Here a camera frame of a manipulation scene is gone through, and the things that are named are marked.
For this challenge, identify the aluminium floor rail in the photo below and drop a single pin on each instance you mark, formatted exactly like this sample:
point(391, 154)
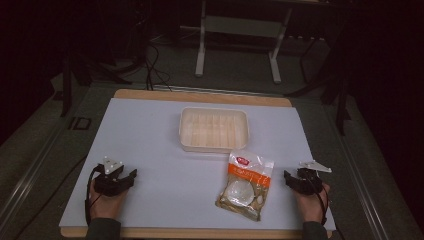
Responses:
point(363, 186)
point(30, 173)

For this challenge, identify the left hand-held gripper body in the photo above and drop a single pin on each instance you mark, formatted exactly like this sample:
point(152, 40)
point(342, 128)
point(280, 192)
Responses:
point(108, 182)

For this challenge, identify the orange and clear snack packet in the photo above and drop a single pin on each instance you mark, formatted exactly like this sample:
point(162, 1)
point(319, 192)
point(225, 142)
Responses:
point(245, 186)

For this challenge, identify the person's left hand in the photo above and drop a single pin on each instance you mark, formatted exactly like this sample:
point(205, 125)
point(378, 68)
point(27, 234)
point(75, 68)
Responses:
point(106, 205)

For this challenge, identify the grey metal stand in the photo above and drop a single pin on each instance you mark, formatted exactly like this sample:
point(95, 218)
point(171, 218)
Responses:
point(240, 26)

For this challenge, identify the black floor bracket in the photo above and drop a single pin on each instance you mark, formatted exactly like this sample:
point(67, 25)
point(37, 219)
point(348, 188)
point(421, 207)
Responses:
point(80, 123)

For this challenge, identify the white table mat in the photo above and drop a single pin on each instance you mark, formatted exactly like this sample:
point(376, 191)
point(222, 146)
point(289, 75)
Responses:
point(160, 173)

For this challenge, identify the beige plastic tray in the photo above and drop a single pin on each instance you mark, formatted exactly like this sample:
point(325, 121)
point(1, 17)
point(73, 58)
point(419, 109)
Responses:
point(214, 130)

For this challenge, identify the person's right hand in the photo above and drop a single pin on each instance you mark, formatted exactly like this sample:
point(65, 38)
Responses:
point(311, 206)

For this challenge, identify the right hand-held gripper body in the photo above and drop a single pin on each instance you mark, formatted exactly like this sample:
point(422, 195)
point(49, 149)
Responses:
point(310, 180)

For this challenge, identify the black stand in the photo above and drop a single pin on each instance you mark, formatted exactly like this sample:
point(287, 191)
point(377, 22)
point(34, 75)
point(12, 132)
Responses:
point(341, 106)
point(66, 90)

